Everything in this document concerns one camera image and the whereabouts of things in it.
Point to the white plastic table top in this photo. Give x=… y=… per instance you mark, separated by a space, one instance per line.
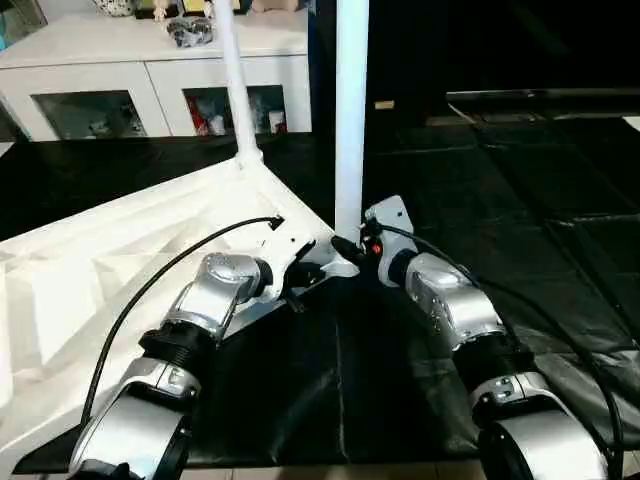
x=100 y=260

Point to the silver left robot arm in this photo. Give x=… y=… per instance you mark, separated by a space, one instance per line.
x=220 y=280

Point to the black mat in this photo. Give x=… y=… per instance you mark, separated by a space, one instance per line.
x=500 y=200

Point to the yellow label sticker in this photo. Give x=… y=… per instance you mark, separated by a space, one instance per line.
x=384 y=105

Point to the red and white bottle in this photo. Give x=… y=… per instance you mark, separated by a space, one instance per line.
x=196 y=117

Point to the long black bar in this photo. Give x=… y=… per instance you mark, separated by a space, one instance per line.
x=525 y=94

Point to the white toy figurine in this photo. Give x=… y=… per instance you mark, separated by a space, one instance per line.
x=98 y=127

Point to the pink plush toy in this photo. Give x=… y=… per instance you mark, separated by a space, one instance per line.
x=275 y=5

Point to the dark crumpled plastic bag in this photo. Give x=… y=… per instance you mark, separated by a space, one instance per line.
x=190 y=31

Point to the small cream doll figure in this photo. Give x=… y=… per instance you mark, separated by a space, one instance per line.
x=210 y=5
x=160 y=7

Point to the white cabinet with glass doors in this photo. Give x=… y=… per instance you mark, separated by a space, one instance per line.
x=100 y=70

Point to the gold framed plaque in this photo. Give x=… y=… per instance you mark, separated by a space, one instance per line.
x=195 y=5

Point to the white flat board strip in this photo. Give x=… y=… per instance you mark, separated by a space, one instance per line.
x=632 y=122

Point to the white spotted toy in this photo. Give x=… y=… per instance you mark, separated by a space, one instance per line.
x=114 y=6

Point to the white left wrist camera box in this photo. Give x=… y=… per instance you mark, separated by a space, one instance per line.
x=280 y=280

